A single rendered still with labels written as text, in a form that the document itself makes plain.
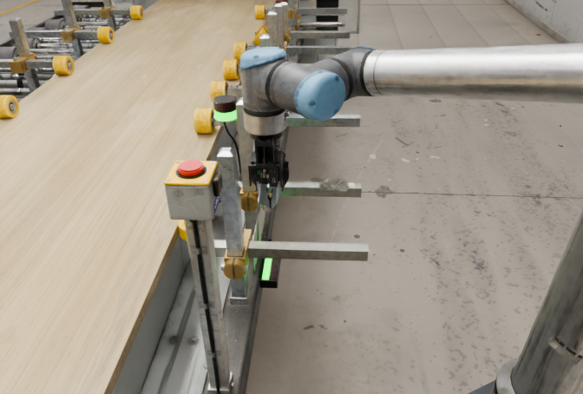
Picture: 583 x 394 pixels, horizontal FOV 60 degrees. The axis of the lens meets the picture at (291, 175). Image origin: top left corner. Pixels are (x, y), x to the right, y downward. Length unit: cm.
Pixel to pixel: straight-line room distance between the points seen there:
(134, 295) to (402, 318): 142
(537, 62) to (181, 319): 103
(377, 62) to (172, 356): 84
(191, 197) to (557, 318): 55
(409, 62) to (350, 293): 156
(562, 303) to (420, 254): 184
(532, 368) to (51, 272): 93
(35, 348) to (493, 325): 179
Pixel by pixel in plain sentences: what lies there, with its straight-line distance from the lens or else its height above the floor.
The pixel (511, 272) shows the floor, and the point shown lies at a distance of 262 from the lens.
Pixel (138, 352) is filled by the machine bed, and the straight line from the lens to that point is 124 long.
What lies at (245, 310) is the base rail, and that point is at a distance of 129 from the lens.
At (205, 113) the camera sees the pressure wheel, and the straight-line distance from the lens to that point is 163.
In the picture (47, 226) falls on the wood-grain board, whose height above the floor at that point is 90.
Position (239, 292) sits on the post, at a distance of 128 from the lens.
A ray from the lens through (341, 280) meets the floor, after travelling 240.
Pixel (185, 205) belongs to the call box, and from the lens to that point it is 80.
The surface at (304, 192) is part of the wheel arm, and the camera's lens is 143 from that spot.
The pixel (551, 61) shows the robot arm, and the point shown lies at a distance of 83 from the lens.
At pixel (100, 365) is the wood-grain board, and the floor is 90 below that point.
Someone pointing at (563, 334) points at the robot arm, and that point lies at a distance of 82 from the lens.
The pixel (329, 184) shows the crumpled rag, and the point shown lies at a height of 87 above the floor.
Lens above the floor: 161
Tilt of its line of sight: 31 degrees down
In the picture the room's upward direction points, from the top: 1 degrees counter-clockwise
